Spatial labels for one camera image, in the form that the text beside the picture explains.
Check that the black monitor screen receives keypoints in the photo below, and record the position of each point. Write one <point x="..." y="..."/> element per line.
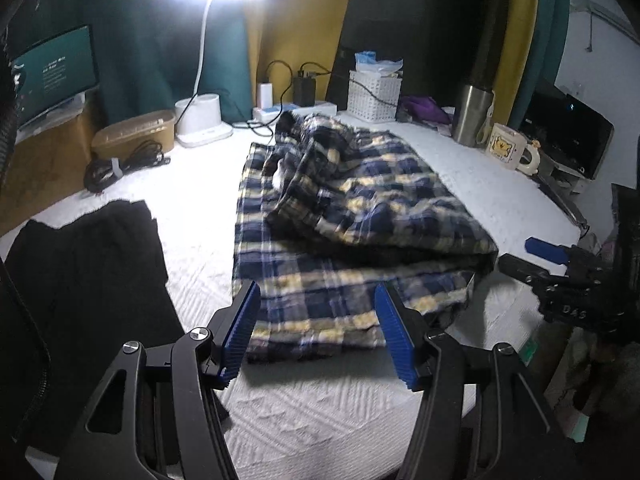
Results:
<point x="570" y="130"/>

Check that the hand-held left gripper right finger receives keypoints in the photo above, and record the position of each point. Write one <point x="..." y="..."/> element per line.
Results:
<point x="395" y="345"/>

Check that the blue plastic bag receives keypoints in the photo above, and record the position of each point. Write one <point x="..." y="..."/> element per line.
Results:
<point x="375" y="62"/>

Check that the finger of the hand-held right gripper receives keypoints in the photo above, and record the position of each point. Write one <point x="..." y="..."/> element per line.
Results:
<point x="545" y="251"/>
<point x="522" y="267"/>

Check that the teal curtain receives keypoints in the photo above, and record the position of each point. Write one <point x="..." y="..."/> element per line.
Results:
<point x="552" y="25"/>
<point x="140" y="50"/>

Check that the white charger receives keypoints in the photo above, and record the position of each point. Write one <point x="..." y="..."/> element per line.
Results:
<point x="266" y="95"/>

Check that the yellow curtain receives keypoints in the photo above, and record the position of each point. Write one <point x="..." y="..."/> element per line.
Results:
<point x="520" y="20"/>
<point x="300" y="25"/>

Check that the black cloth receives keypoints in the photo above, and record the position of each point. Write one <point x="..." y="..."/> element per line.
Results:
<point x="90" y="270"/>

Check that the brown lidded container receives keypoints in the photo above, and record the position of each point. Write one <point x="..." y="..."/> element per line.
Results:
<point x="135" y="135"/>

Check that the purple cloth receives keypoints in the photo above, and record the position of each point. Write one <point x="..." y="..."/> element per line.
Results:
<point x="425" y="107"/>

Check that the black charger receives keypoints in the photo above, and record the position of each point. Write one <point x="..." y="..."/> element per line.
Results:
<point x="303" y="90"/>

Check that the cardboard box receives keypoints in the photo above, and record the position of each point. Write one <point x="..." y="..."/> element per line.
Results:
<point x="50" y="155"/>

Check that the white textured table cover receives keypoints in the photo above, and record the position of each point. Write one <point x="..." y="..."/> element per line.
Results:
<point x="200" y="200"/>

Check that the cream bear mug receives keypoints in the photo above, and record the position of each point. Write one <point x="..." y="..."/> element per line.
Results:
<point x="502" y="147"/>

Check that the steel tumbler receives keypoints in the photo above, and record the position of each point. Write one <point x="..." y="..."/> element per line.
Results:
<point x="467" y="115"/>

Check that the white desk lamp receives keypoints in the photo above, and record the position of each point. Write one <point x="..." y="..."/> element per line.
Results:
<point x="200" y="115"/>

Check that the blue yellow plaid shirt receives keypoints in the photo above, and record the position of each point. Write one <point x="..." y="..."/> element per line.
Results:
<point x="350" y="200"/>

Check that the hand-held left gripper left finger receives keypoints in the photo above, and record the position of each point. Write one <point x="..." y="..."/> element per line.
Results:
<point x="240" y="330"/>

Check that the white plastic basket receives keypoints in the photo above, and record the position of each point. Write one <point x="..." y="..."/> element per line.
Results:
<point x="362" y="107"/>

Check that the white power strip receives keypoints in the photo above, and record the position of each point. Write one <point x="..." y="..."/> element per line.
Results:
<point x="320" y="109"/>

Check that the computer monitor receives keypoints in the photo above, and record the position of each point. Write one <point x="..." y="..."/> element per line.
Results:
<point x="55" y="70"/>

